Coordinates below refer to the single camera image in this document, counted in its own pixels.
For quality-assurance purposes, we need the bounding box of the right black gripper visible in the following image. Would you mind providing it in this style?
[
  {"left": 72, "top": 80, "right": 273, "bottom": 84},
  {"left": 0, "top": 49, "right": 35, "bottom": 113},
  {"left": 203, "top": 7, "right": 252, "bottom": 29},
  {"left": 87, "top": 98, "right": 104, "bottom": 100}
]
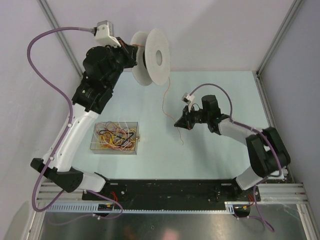
[{"left": 174, "top": 104, "right": 210, "bottom": 131}]

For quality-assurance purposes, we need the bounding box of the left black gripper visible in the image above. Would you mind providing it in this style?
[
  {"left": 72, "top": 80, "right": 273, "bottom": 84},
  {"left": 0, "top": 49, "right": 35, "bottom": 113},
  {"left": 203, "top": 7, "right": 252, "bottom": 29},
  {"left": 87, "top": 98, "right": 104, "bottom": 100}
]
[{"left": 103, "top": 36, "right": 138, "bottom": 90}]

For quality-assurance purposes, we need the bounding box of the grey perforated cable spool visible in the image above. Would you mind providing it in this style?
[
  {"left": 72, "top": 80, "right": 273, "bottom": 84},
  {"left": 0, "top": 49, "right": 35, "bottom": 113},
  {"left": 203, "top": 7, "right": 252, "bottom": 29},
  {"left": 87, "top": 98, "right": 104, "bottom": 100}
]
[{"left": 130, "top": 28, "right": 171, "bottom": 86}]

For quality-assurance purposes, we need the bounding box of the thin orange wire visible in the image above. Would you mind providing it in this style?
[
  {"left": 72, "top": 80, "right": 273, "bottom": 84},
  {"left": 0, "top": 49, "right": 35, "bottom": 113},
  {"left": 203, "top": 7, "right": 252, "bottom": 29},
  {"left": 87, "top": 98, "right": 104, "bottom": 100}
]
[{"left": 162, "top": 76, "right": 185, "bottom": 146}]

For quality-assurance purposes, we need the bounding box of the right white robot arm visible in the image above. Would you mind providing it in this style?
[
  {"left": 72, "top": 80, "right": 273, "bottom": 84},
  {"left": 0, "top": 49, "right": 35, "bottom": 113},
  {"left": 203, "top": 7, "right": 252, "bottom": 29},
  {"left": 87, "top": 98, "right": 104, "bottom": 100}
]
[{"left": 174, "top": 93, "right": 291, "bottom": 201}]

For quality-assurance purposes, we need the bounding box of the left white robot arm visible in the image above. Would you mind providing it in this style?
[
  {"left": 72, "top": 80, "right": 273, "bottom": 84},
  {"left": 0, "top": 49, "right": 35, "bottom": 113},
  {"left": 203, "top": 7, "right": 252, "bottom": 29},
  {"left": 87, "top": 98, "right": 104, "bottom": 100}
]
[{"left": 30, "top": 37, "right": 139, "bottom": 200}]

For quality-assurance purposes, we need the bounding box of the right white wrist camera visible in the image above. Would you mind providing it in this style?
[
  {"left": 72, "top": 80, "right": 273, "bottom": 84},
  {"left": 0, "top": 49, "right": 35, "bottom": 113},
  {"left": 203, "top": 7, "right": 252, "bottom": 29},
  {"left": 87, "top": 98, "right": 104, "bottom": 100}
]
[{"left": 181, "top": 92, "right": 195, "bottom": 113}]

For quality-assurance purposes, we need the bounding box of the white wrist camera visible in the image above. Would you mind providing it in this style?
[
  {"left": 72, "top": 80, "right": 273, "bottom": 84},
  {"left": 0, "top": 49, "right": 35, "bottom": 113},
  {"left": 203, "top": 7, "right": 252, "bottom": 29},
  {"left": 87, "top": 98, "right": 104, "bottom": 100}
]
[
  {"left": 95, "top": 20, "right": 121, "bottom": 48},
  {"left": 181, "top": 92, "right": 195, "bottom": 113}
]

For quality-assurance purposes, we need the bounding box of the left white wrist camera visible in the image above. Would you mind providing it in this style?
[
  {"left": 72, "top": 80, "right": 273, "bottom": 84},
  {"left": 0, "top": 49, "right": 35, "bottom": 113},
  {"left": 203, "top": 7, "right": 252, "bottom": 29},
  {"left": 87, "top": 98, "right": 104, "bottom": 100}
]
[{"left": 95, "top": 20, "right": 121, "bottom": 48}]

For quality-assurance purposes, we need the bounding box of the tangled coloured wires bundle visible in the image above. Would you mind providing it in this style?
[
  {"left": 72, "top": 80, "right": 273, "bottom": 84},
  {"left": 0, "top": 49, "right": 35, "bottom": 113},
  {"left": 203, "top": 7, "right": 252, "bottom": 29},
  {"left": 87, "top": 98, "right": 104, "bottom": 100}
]
[{"left": 93, "top": 121, "right": 139, "bottom": 152}]

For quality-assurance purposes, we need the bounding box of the clear plastic cable box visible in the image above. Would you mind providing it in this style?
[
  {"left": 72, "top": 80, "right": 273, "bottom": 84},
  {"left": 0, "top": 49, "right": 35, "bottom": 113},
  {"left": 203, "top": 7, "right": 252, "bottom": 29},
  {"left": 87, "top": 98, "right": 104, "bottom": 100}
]
[{"left": 90, "top": 121, "right": 140, "bottom": 155}]

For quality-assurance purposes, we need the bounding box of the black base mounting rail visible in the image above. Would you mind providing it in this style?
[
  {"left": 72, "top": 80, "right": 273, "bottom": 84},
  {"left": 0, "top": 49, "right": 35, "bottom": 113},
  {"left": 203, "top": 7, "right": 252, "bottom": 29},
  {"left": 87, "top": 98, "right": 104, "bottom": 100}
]
[{"left": 82, "top": 179, "right": 261, "bottom": 209}]

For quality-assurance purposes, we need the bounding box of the left aluminium frame post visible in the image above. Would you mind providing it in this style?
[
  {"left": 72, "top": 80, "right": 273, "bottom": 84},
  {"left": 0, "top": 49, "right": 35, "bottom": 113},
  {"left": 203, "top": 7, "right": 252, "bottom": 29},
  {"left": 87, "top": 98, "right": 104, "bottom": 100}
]
[{"left": 36, "top": 0, "right": 83, "bottom": 77}]

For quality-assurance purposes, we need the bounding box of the aluminium frame post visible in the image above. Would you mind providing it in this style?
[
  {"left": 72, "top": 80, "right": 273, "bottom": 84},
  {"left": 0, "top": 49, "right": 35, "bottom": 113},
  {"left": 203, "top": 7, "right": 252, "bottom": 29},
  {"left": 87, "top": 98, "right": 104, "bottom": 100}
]
[
  {"left": 36, "top": 0, "right": 83, "bottom": 77},
  {"left": 256, "top": 0, "right": 305, "bottom": 80}
]

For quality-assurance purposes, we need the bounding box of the white slotted cable duct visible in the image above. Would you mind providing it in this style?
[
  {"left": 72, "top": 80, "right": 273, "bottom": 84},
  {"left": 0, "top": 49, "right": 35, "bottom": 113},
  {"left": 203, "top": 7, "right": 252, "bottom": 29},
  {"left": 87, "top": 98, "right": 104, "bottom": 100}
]
[{"left": 47, "top": 201, "right": 253, "bottom": 214}]

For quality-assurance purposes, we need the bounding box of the right aluminium frame post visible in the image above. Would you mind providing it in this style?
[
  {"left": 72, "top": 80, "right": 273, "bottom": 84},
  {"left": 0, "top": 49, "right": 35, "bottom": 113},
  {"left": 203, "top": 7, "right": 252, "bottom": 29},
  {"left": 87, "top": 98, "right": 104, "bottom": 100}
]
[{"left": 256, "top": 0, "right": 305, "bottom": 80}]

